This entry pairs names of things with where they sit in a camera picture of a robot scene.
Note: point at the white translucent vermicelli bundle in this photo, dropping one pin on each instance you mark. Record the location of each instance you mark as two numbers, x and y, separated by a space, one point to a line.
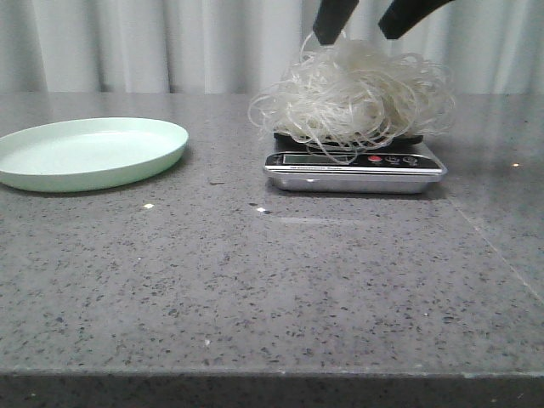
351 97

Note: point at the silver digital kitchen scale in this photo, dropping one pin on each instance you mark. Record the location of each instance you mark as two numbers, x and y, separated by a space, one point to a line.
407 166

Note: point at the light green round plate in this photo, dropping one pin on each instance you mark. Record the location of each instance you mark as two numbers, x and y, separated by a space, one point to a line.
89 154

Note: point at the white pleated curtain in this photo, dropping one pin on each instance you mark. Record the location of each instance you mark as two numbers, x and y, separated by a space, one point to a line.
216 47

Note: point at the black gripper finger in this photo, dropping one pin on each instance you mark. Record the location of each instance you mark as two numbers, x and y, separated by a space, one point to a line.
331 18
402 15

